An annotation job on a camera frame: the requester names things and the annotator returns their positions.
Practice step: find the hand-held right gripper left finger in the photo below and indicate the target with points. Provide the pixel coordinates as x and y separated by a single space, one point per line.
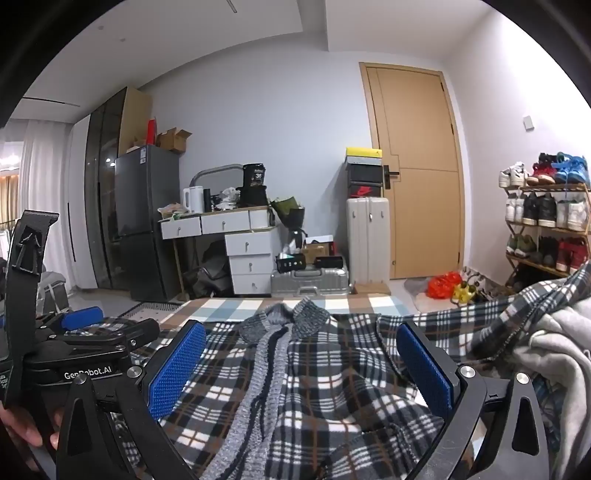
178 369

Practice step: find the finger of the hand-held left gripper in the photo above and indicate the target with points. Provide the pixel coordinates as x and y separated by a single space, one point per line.
83 317
138 330

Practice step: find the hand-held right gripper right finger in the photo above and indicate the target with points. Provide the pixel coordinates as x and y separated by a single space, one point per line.
425 374

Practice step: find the plaid fleece jacket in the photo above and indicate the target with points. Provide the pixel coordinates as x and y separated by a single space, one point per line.
323 369

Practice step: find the person's left hand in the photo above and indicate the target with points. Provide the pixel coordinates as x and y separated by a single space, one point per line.
21 427

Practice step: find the grey storage basket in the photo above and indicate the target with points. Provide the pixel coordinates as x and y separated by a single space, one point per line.
53 295

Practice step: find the checkered bed sheet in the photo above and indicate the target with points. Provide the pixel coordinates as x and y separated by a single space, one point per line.
221 307

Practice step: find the orange plastic bag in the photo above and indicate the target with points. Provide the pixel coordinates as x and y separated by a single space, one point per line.
443 286

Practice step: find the yellow plastic bag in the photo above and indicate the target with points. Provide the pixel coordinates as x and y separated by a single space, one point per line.
464 293

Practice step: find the black bag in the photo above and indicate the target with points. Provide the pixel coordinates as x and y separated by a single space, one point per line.
214 272

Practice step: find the grey refrigerator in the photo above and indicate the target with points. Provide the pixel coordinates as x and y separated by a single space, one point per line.
143 207

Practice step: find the dark glass wardrobe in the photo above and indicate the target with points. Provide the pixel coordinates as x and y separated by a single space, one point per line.
104 184

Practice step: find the white desk with drawers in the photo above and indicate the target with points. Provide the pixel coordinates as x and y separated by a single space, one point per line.
249 249

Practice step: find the grey hoodie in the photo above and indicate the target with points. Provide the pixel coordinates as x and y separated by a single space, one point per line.
563 350

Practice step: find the white electric kettle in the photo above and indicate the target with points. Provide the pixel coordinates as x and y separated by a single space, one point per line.
193 199

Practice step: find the white suitcase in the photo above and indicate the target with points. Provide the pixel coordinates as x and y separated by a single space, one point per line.
369 240

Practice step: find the black speaker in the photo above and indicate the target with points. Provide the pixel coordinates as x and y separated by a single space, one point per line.
328 262

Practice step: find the silver suitcase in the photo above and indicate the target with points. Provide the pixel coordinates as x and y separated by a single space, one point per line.
309 281

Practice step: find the black tissue box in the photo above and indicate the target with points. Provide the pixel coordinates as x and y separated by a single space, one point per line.
290 263

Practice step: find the white plush toy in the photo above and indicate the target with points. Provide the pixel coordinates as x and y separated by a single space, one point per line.
228 198

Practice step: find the brown cardboard box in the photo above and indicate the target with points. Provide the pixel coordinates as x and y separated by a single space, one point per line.
316 253

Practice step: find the black bucket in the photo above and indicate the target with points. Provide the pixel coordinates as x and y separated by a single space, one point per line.
253 182

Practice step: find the wooden door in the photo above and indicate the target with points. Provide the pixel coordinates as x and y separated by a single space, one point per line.
415 184

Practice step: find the dark wrapped bouquet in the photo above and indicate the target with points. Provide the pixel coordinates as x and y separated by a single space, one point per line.
291 217

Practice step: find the red and black shoe box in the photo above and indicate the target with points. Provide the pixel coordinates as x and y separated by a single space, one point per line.
364 191

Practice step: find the open cardboard box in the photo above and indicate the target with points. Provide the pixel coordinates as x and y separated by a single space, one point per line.
173 141

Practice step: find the wooden shoe rack with shoes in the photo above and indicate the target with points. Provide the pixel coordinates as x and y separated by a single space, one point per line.
540 210

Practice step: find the tall cardboard box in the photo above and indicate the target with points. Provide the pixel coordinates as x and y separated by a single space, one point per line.
136 120

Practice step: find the yellow shoe box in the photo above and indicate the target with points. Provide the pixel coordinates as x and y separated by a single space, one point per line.
364 152

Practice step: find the grey curved metal frame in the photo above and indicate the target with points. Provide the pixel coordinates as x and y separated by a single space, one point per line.
217 168

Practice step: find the wall switch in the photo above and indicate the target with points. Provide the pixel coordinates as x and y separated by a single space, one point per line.
528 122

